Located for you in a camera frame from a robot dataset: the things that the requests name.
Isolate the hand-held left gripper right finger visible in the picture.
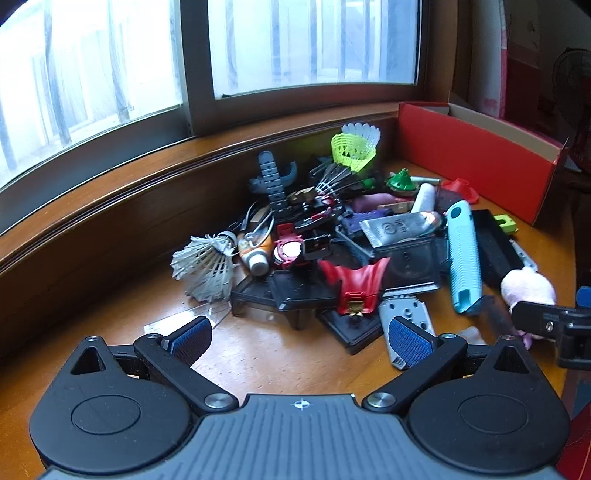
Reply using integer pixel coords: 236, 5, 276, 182
362, 316, 532, 411

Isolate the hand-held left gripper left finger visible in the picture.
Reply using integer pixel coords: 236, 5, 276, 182
69, 316, 241, 411

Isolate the pink plush toy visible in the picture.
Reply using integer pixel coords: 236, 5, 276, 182
501, 268, 557, 352

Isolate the black square plastic tray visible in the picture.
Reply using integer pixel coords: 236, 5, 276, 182
231, 277, 287, 317
316, 305, 393, 356
376, 235, 444, 294
268, 270, 342, 330

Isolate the red watch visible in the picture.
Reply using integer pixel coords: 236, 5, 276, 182
272, 224, 308, 271

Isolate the black watch strap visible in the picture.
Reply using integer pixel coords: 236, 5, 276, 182
259, 151, 289, 217

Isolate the red cardboard box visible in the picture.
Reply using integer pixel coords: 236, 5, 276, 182
398, 90, 571, 227

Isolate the clear plastic ruler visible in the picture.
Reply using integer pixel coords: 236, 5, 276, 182
143, 305, 232, 335

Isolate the grey perforated plate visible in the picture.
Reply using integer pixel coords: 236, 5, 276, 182
379, 295, 437, 370

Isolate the silver metal blade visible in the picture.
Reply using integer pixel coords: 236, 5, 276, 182
508, 237, 539, 273

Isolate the worn white feather shuttlecock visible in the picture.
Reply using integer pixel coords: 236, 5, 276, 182
171, 231, 238, 303

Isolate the long black tray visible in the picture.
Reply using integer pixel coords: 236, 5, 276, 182
471, 209, 527, 296

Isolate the light blue utility knife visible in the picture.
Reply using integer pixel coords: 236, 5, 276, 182
445, 200, 483, 315

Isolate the orange white tube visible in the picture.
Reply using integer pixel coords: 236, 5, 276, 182
238, 233, 271, 278

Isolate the silver tube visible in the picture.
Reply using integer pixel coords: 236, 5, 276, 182
360, 210, 446, 247

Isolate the black square clip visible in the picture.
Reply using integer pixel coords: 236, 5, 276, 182
302, 233, 333, 261

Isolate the pink roll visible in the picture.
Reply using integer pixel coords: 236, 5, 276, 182
355, 193, 393, 210

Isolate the green spinning top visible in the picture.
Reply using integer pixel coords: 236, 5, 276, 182
385, 168, 421, 199

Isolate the red black robot toy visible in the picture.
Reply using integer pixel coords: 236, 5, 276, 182
286, 194, 347, 232

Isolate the wooden window sill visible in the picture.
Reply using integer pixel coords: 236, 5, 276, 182
0, 104, 402, 287

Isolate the black feather shuttlecock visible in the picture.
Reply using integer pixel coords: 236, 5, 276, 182
309, 161, 356, 197

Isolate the yellow-green plastic shuttlecock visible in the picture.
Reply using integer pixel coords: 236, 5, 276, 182
330, 131, 377, 174

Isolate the electric fan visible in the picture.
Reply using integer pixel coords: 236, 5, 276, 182
551, 46, 591, 174

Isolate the clean white feather shuttlecock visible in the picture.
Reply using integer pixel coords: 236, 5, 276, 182
342, 122, 382, 148

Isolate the red white cloth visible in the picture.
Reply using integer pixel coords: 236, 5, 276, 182
475, 0, 591, 134

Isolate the grey curved handle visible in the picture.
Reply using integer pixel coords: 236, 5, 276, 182
249, 161, 301, 193

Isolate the window with metal frame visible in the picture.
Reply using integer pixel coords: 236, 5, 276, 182
0, 0, 430, 190

